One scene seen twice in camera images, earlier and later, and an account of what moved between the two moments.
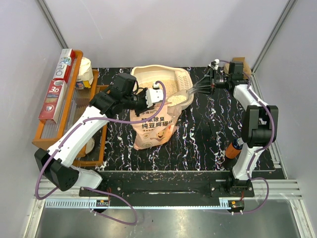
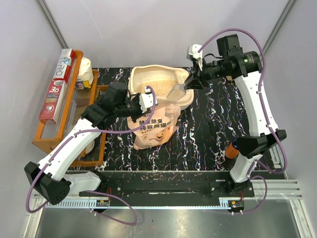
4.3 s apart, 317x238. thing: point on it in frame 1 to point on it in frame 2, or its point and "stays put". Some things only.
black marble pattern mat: [208, 123] stays put
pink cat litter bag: [158, 131] stays put
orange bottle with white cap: [233, 149] stays put
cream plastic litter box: [176, 79] stays put
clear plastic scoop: [180, 98] to [177, 92]
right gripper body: [220, 82] to [210, 71]
